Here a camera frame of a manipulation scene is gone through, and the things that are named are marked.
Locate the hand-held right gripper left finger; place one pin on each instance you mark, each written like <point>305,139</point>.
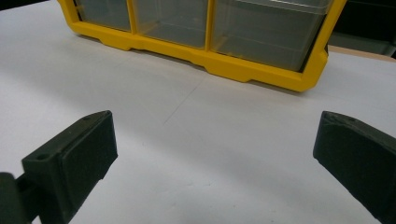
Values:
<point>74,155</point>

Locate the yellow drawer organizer cabinet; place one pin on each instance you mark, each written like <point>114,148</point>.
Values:
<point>218,60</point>

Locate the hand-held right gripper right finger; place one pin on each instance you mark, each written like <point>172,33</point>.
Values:
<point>358,155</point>

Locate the large clear plastic drawer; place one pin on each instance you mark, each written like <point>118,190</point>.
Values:
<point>267,34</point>

